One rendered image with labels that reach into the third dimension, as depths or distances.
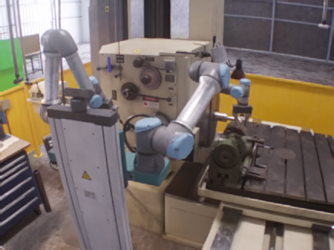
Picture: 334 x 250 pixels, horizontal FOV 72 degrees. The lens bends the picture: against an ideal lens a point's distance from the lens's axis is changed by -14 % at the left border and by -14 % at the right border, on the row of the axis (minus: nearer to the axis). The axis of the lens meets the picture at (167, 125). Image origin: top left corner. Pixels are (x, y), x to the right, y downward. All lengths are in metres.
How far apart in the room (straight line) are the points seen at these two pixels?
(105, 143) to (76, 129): 0.15
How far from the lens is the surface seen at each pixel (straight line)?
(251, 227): 2.08
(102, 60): 2.16
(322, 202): 2.05
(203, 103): 1.18
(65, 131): 1.20
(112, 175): 1.16
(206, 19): 2.43
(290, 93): 4.28
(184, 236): 2.77
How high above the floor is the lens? 2.17
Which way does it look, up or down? 25 degrees down
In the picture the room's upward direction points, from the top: straight up
